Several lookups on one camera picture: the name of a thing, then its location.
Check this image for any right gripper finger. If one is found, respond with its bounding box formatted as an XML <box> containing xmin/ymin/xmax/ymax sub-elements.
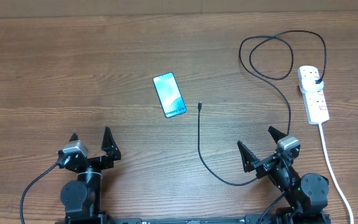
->
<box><xmin>237</xmin><ymin>141</ymin><xmax>259</xmax><ymax>172</ymax></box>
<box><xmin>268</xmin><ymin>126</ymin><xmax>287</xmax><ymax>143</ymax></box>

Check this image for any Samsung Galaxy smartphone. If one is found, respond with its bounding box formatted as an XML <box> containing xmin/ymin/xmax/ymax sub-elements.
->
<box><xmin>153</xmin><ymin>72</ymin><xmax>186</xmax><ymax>118</ymax></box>

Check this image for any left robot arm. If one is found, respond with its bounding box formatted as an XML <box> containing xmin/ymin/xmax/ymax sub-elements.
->
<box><xmin>57</xmin><ymin>127</ymin><xmax>121</xmax><ymax>223</ymax></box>

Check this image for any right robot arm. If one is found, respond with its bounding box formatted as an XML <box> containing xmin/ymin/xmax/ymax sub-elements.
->
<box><xmin>237</xmin><ymin>126</ymin><xmax>331</xmax><ymax>223</ymax></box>

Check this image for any white charger plug adapter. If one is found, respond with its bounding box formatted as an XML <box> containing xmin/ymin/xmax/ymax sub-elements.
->
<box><xmin>299</xmin><ymin>77</ymin><xmax>324</xmax><ymax>94</ymax></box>

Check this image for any white power strip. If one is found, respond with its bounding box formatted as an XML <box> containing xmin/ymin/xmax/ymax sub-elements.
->
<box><xmin>297</xmin><ymin>65</ymin><xmax>329</xmax><ymax>124</ymax></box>

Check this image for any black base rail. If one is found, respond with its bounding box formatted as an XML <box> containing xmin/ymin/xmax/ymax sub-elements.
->
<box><xmin>56</xmin><ymin>215</ymin><xmax>331</xmax><ymax>224</ymax></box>

